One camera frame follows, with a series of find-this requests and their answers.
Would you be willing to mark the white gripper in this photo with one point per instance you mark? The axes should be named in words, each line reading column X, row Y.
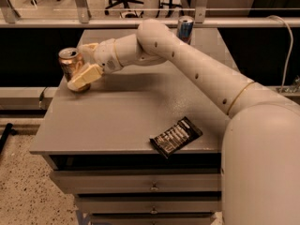
column 104, row 55

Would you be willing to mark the orange soda can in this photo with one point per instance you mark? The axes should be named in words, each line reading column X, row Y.
column 71, row 62

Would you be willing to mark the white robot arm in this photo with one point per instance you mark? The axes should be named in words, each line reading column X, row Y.
column 260, row 156

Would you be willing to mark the blue silver energy drink can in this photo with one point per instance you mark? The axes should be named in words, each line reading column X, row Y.
column 184, row 28

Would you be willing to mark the grey drawer cabinet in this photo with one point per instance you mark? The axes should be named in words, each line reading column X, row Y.
column 108, row 128

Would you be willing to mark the black snack bar wrapper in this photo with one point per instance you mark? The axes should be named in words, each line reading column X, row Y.
column 176, row 137

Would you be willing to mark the middle grey drawer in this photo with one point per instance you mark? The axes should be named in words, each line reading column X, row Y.
column 152, row 204

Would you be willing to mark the grey drawer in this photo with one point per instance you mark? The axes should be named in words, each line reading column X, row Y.
column 198, row 219
column 110, row 182
column 152, row 204

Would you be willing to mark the bottom grey drawer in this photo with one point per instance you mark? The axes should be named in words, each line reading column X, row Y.
column 198, row 219

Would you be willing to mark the top grey drawer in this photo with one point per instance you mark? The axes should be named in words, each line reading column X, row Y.
column 110, row 182

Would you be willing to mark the metal railing frame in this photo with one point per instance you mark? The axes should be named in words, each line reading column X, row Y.
column 206, row 13

